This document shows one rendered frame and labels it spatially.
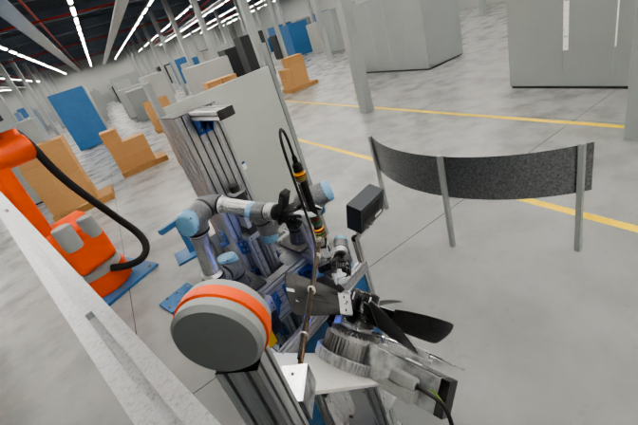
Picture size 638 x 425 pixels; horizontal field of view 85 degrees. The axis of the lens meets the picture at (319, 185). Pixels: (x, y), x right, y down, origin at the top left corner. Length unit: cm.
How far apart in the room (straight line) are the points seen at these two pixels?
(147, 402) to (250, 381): 35
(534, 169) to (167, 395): 296
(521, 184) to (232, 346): 280
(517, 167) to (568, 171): 34
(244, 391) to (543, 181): 280
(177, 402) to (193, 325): 28
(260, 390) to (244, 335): 14
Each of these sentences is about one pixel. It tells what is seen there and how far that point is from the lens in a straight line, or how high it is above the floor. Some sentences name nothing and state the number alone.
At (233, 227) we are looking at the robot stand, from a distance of 219.
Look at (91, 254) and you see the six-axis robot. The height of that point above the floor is 57.
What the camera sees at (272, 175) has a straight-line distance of 348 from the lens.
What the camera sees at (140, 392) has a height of 205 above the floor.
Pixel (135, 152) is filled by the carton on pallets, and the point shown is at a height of 50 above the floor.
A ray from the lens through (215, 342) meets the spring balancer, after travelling 62.
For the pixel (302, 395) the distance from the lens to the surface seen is 89.
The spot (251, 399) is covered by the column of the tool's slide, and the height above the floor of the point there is 173.
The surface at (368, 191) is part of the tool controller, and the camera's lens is 219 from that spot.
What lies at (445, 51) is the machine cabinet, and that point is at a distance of 1155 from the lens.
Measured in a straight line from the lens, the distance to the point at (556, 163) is 313.
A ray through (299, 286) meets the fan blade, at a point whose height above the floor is 140.
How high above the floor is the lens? 228
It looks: 25 degrees down
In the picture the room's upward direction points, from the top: 18 degrees counter-clockwise
